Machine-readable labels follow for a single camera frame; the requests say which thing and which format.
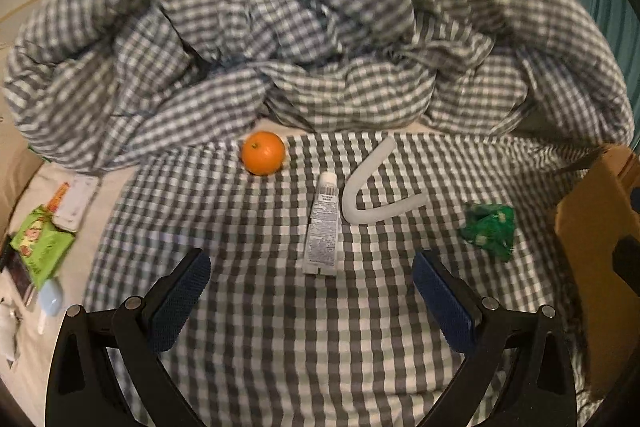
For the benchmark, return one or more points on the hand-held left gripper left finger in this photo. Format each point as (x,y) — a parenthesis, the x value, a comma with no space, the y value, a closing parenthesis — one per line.
(182,302)

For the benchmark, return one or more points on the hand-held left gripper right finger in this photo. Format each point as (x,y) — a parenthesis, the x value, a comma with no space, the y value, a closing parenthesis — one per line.
(445,302)

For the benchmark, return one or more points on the green snack packet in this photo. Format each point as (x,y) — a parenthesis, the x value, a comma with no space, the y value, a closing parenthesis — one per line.
(487,229)

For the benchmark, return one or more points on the white cream tube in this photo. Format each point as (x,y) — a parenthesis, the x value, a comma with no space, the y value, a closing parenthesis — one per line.
(322,227)

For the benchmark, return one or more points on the cardboard box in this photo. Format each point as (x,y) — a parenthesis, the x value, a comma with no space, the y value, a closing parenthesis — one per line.
(590,227)

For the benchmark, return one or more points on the grey checked bed sheet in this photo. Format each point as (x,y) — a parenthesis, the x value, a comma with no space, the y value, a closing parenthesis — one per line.
(300,357)

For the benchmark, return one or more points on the light blue plastic object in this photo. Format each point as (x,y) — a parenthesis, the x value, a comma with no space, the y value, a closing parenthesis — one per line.
(51,297)

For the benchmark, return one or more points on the white bent foam tube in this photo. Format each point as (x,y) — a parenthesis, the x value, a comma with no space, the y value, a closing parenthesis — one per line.
(350,202)

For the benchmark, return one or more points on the white pill box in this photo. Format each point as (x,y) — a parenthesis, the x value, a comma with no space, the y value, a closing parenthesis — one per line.
(77,202)

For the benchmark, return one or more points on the light green printed packet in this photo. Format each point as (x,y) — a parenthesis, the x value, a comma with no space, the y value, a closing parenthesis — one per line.
(40,247)

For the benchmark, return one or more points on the small orange printed box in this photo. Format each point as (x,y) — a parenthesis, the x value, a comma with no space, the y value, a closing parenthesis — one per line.
(58,198)

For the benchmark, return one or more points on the dark rectangular object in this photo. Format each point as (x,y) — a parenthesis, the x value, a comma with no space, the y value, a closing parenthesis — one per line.
(17,274)

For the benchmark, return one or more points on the orange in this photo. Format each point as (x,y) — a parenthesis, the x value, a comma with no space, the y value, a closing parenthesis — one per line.
(263,153)

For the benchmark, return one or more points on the crumpled white paper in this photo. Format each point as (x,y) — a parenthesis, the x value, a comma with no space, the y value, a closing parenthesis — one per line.
(7,332)

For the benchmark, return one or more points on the beige tufted headboard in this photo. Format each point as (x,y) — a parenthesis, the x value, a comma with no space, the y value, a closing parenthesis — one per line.
(12,177)

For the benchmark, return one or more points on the grey checked duvet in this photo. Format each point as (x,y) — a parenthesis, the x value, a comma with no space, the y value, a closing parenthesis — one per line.
(300,32)

